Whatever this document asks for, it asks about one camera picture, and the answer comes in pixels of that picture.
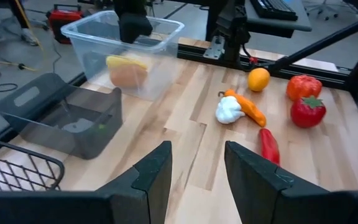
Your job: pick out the smooth orange round vegetable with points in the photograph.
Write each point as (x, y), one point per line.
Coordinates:
(127, 77)

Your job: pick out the yellow lemon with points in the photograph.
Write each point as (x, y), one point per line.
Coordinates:
(258, 79)

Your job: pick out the red and black toolbox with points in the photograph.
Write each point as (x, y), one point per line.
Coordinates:
(64, 21)

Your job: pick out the person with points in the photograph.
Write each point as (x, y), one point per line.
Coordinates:
(28, 35)

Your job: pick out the grey plastic bin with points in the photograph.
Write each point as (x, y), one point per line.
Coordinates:
(98, 146)

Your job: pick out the yellow squash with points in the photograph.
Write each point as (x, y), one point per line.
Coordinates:
(126, 61)

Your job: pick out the long orange pepper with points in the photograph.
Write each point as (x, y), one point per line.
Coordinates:
(250, 109)

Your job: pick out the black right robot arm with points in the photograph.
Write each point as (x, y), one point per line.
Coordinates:
(232, 28)

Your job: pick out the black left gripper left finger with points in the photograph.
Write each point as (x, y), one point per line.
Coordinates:
(148, 193)

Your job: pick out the orange pumpkin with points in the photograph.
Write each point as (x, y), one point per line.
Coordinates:
(303, 87)

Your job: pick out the white garlic bulb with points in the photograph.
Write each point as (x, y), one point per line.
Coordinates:
(228, 110)

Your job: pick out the long red pepper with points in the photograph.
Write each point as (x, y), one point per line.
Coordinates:
(269, 146)

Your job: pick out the black keyboard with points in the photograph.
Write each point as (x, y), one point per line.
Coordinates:
(273, 9)

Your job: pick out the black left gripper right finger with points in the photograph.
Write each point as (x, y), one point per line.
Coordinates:
(253, 186)

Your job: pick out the grey desk with keyboard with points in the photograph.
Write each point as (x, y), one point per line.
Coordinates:
(300, 25)

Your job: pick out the red bell pepper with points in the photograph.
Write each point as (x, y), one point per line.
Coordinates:
(308, 113)

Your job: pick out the clear plastic bin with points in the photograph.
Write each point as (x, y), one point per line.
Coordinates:
(166, 62)

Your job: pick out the grey metal bracket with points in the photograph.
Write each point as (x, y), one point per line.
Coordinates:
(213, 49)

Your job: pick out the office chair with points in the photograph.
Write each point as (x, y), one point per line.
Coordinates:
(323, 7)

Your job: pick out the small red connector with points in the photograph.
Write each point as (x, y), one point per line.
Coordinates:
(253, 60)

